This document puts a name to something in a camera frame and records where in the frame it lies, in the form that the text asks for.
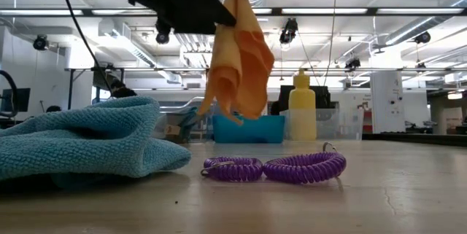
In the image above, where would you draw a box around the clear plastic bin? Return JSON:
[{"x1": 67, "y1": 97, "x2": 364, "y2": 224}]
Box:
[
  {"x1": 152, "y1": 96, "x2": 217, "y2": 144},
  {"x1": 279, "y1": 108, "x2": 366, "y2": 142}
]

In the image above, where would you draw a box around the black aluminium table frame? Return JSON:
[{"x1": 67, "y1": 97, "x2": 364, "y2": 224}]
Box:
[{"x1": 360, "y1": 133, "x2": 467, "y2": 148}]

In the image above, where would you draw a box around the white cabinet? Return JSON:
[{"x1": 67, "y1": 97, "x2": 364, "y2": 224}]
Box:
[{"x1": 369, "y1": 71, "x2": 406, "y2": 134}]

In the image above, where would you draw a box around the teal plastic bin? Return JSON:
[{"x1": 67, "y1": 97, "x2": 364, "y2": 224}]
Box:
[{"x1": 212, "y1": 114, "x2": 287, "y2": 144}]

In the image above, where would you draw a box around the orange microfiber cloth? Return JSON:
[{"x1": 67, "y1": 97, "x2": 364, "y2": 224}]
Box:
[{"x1": 198, "y1": 0, "x2": 276, "y2": 126}]

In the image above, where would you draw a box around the large black monitor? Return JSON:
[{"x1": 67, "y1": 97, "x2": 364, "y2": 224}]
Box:
[{"x1": 269, "y1": 85, "x2": 331, "y2": 115}]

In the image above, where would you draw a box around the yellow plastic bottle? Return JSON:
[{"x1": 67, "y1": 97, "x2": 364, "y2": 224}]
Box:
[{"x1": 287, "y1": 68, "x2": 318, "y2": 141}]

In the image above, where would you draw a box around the black curved hose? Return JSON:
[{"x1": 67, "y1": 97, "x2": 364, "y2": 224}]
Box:
[{"x1": 0, "y1": 69, "x2": 18, "y2": 119}]

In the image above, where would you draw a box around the purple coil bracelet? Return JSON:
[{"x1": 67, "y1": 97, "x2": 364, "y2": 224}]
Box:
[
  {"x1": 263, "y1": 141, "x2": 347, "y2": 192},
  {"x1": 200, "y1": 156, "x2": 264, "y2": 183}
]

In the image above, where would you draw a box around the small black monitor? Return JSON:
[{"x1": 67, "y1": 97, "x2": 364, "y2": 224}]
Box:
[{"x1": 0, "y1": 87, "x2": 31, "y2": 113}]

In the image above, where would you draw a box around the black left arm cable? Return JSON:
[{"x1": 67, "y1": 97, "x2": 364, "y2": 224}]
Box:
[{"x1": 53, "y1": 0, "x2": 115, "y2": 95}]

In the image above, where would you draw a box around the turquoise microfiber cloth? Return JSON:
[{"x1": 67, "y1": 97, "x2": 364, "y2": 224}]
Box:
[{"x1": 0, "y1": 95, "x2": 193, "y2": 190}]

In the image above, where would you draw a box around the black overhead frame beam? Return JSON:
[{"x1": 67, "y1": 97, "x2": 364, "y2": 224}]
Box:
[{"x1": 0, "y1": 7, "x2": 467, "y2": 17}]

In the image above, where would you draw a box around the thin hanging cable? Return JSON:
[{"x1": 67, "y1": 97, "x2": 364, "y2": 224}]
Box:
[{"x1": 323, "y1": 0, "x2": 338, "y2": 87}]

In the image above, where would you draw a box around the black ceiling camera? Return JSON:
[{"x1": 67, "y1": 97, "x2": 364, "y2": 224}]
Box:
[
  {"x1": 32, "y1": 34, "x2": 50, "y2": 52},
  {"x1": 344, "y1": 56, "x2": 362, "y2": 71},
  {"x1": 155, "y1": 26, "x2": 171, "y2": 45},
  {"x1": 414, "y1": 31, "x2": 432, "y2": 44},
  {"x1": 279, "y1": 17, "x2": 299, "y2": 44}
]

